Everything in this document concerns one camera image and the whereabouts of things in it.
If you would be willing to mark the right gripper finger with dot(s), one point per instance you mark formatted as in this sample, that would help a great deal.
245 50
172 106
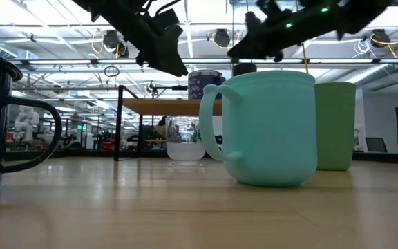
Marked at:
254 48

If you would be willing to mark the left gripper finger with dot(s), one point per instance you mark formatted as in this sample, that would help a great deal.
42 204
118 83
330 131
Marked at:
173 60

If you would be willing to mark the tall black cup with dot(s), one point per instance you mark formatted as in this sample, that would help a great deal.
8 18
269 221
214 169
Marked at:
244 69

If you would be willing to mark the purple steel mug white lettering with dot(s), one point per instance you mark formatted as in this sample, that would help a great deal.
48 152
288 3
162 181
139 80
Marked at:
199 79

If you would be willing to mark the teal plastic mug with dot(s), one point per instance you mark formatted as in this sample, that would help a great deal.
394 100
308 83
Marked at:
271 131

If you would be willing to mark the clear glass cup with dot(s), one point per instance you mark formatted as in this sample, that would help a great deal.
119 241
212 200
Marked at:
185 145

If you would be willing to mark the green plastic cup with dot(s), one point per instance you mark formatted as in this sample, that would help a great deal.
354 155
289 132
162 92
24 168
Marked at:
335 131

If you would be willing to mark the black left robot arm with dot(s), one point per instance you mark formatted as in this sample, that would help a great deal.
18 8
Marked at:
109 10

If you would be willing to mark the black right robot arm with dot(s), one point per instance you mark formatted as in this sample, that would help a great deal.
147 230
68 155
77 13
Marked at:
358 14

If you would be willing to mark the wooden shelf black metal legs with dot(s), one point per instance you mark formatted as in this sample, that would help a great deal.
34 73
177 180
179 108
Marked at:
164 106

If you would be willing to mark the grey office chair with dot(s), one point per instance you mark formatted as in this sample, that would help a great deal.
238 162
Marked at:
375 145

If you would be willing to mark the white humanoid robot figure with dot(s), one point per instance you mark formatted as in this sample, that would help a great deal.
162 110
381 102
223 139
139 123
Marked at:
26 121

